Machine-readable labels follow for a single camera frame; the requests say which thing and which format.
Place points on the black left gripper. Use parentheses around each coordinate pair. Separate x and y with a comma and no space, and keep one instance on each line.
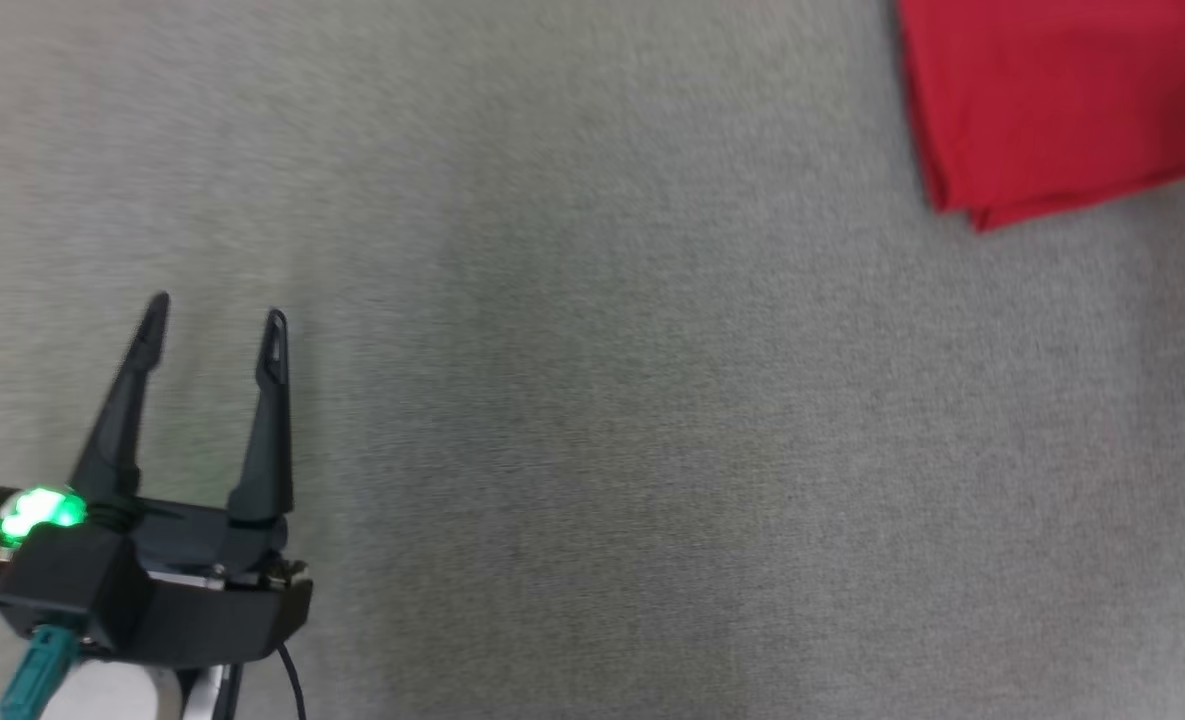
(222,610)

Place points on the red basketball jersey white trim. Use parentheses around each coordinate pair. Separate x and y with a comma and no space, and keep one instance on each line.
(1062,100)

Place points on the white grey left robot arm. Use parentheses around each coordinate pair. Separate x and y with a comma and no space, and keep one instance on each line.
(122,695)

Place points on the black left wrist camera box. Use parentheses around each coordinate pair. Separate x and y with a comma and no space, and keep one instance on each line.
(62,580)

